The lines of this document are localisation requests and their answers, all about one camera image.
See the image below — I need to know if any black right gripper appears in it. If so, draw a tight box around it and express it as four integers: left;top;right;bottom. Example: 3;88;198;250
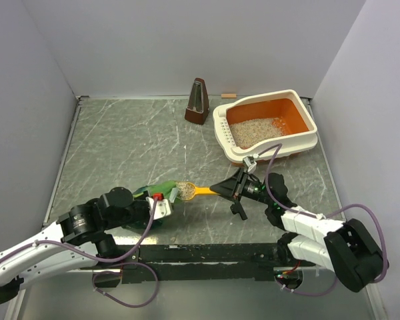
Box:
210;167;273;206

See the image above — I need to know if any black bag clip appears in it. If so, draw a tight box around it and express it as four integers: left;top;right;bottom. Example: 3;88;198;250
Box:
230;202;247;221

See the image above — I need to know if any green litter bag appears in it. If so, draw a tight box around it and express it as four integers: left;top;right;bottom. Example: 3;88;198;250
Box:
123;179;184;231

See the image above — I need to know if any yellow plastic scoop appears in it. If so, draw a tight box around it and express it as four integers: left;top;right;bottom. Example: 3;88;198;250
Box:
176;181;217;201

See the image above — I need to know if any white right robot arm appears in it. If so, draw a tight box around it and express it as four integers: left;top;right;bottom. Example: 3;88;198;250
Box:
210;169;389;292

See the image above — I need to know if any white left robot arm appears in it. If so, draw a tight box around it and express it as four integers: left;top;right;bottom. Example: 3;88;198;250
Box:
0;187;172;304

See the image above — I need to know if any beige litter in box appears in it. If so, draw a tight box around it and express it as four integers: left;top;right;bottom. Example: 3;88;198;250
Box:
229;118;284;149

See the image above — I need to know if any orange white litter box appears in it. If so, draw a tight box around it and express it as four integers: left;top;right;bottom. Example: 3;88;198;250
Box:
213;89;318;164

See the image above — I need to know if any brown wooden metronome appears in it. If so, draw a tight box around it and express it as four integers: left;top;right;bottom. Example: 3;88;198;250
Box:
185;78;209;125

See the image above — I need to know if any small wooden block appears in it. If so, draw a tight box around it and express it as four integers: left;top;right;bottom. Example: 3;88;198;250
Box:
221;93;237;99

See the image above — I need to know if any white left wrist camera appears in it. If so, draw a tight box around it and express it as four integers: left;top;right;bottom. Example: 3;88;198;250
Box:
146;193;173;220

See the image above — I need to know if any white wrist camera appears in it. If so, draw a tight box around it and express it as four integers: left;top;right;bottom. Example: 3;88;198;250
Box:
243;155;257;174
146;193;173;220

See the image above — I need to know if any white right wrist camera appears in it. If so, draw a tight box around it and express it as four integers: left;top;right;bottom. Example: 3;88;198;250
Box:
243;155;257;174

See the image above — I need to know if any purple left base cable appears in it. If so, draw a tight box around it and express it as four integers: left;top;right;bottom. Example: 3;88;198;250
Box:
92;262;160;306

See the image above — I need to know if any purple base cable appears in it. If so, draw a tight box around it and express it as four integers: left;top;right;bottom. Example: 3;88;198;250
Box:
92;262;160;306
275;266;339;297

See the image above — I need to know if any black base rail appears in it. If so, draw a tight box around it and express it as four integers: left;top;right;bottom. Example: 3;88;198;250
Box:
93;243;313;284

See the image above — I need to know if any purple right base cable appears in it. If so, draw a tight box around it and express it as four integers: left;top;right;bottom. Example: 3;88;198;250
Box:
275;266;339;297

